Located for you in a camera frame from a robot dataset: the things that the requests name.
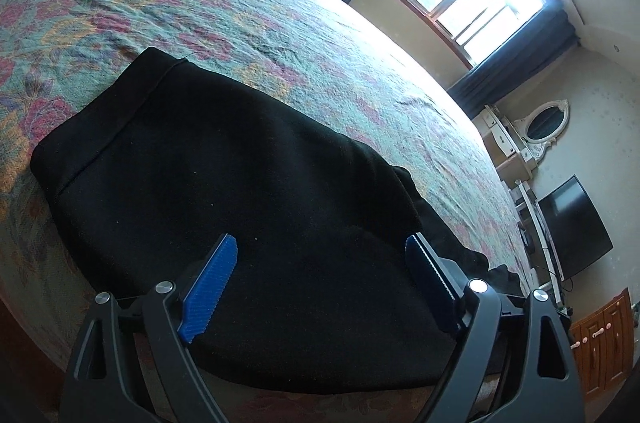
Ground white television stand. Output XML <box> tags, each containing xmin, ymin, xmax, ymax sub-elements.
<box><xmin>507</xmin><ymin>180</ymin><xmax>571</xmax><ymax>309</ymax></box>

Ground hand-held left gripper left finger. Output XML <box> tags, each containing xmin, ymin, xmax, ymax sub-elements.
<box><xmin>59</xmin><ymin>233</ymin><xmax>238</xmax><ymax>423</ymax></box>

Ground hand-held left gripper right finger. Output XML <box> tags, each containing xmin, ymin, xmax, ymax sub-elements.
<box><xmin>404</xmin><ymin>233</ymin><xmax>587</xmax><ymax>423</ymax></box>

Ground black pants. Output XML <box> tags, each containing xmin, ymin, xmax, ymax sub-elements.
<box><xmin>30</xmin><ymin>47</ymin><xmax>523</xmax><ymax>396</ymax></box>

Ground floral bedspread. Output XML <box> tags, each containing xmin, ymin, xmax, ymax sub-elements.
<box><xmin>0</xmin><ymin>0</ymin><xmax>533</xmax><ymax>423</ymax></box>

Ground white oval mirror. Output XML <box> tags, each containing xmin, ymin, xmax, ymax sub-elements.
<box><xmin>515</xmin><ymin>100</ymin><xmax>571</xmax><ymax>161</ymax></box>

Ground black television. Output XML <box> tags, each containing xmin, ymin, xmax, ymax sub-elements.
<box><xmin>537</xmin><ymin>174</ymin><xmax>614</xmax><ymax>281</ymax></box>

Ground brown wooden cabinet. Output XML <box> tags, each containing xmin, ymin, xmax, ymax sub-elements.
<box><xmin>570</xmin><ymin>287</ymin><xmax>636</xmax><ymax>404</ymax></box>

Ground cream dressing table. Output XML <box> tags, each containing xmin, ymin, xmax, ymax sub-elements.
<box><xmin>472</xmin><ymin>103</ymin><xmax>536</xmax><ymax>184</ymax></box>

